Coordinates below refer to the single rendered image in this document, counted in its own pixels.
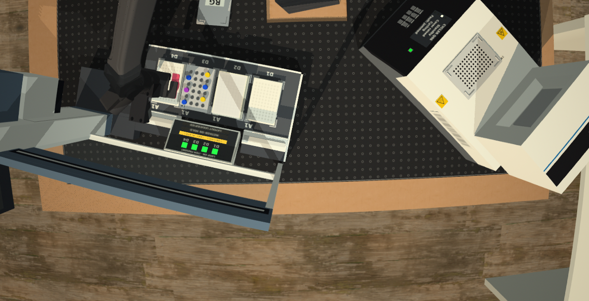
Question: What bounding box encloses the cream benchtop instrument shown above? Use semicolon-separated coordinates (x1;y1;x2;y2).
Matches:
359;0;589;194

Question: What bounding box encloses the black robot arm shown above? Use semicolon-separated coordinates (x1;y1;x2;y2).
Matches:
100;0;161;124

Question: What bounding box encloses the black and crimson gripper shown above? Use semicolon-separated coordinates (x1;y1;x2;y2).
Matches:
142;68;180;99

